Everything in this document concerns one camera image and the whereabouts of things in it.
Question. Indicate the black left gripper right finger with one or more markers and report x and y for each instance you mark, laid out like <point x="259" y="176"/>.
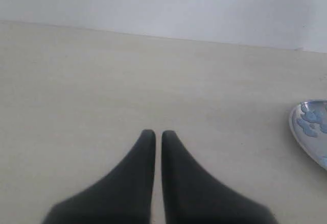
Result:
<point x="192" y="195"/>

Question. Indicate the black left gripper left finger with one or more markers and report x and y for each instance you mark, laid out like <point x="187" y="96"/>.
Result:
<point x="122" y="196"/>

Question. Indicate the round metal plate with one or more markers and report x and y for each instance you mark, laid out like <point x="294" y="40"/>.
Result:
<point x="307" y="122"/>

